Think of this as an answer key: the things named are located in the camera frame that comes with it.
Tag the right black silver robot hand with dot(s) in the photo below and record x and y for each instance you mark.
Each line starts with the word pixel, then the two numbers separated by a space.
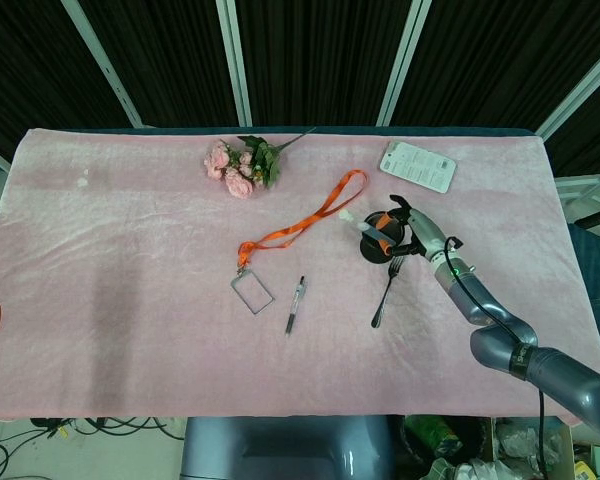
pixel 426 232

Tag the white tube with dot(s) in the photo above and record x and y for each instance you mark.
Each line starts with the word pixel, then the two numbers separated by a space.
pixel 370 231

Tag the black cup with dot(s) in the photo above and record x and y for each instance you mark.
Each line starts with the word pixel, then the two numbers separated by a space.
pixel 372 256

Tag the white printed package card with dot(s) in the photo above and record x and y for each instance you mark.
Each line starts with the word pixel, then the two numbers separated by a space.
pixel 417 167

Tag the silver metal fork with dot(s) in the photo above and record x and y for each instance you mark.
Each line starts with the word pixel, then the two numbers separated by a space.
pixel 386 295

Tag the black gel pen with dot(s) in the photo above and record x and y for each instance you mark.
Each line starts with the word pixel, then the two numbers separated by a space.
pixel 296 305

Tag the white metal rack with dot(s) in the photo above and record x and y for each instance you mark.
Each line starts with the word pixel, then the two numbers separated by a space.
pixel 587 192

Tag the pink plush table cloth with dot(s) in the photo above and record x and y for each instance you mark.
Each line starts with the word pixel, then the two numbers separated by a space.
pixel 155 350

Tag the black curtain panel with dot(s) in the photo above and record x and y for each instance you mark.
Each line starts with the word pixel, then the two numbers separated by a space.
pixel 320 60
pixel 595 135
pixel 505 60
pixel 165 60
pixel 25 75

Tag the pink artificial flower bouquet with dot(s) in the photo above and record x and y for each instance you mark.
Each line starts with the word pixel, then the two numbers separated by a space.
pixel 237 182

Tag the green plastic packet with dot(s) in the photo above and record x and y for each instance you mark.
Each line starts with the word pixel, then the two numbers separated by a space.
pixel 430 432

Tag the white crumpled plastic bag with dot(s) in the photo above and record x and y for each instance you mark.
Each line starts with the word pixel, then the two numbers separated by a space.
pixel 515 442

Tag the brown cardboard box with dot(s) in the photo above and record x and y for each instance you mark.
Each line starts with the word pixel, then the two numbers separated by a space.
pixel 565 450

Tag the grey-blue robot torso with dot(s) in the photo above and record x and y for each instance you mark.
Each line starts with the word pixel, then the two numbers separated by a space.
pixel 280 450

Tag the silver frame badge holder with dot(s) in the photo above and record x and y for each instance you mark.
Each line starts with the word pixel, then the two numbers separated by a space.
pixel 242 300

